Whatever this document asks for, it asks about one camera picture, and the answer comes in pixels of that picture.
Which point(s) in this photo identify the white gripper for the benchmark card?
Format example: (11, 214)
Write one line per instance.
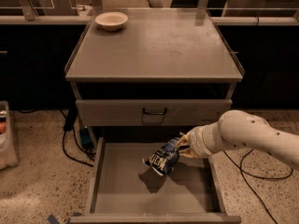
(196, 143)

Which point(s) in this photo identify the blue chip bag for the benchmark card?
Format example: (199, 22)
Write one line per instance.
(163, 160)

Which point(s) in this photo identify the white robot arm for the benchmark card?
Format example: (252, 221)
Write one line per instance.
(238, 129)

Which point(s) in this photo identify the open grey lower drawer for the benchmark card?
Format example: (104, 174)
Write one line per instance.
(123, 190)

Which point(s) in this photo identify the grey drawer cabinet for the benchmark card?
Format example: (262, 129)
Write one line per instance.
(160, 54)

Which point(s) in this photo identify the closed grey upper drawer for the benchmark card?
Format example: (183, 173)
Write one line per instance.
(129, 112)

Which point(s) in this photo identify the blue power adapter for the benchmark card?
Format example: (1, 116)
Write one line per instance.
(85, 138)

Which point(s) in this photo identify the white ceramic bowl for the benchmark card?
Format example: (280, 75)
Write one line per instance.
(111, 21)

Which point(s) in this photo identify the blue tape piece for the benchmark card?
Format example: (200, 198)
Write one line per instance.
(53, 220)

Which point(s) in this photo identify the clear plastic bin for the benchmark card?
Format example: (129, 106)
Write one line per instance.
(9, 152)

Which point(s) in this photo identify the black drawer handle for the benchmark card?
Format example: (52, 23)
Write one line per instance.
(154, 113)

